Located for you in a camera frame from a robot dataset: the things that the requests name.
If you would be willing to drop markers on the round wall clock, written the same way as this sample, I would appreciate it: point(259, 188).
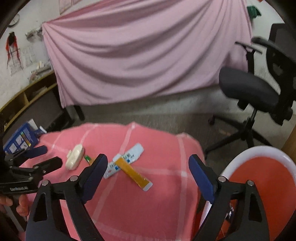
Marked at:
point(14, 21)

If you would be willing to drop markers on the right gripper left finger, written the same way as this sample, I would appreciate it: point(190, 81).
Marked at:
point(46, 220)

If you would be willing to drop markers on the red tassel wall ornament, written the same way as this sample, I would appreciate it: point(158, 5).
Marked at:
point(12, 47)

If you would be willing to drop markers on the pink hanging sheet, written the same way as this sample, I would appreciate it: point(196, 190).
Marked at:
point(117, 51)

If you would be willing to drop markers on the stack of books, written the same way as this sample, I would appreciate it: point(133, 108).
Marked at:
point(41, 69)

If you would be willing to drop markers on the black office chair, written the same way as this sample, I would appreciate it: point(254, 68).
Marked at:
point(252, 90)

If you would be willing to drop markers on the wooden cabinet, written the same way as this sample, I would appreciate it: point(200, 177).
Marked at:
point(290, 145)

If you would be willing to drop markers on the red plastic trash bucket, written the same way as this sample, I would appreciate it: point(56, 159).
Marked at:
point(273, 173)

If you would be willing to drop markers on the wooden wall shelf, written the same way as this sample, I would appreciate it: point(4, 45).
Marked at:
point(21, 101)

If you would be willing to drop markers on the white medicine sachet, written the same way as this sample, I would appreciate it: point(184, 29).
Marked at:
point(130, 156)

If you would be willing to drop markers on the orange stick sachet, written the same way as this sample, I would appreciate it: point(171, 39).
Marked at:
point(133, 172)

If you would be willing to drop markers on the pink checked tablecloth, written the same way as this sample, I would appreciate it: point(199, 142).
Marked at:
point(158, 202)

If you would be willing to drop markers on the green hanging dustpan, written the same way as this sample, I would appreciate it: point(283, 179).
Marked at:
point(253, 12)

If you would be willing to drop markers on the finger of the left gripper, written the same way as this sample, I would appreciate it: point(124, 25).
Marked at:
point(31, 153)
point(44, 165)

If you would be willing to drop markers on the blue cardboard box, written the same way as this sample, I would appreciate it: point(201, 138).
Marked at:
point(25, 137)

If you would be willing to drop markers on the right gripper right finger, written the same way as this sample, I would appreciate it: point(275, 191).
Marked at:
point(249, 217)

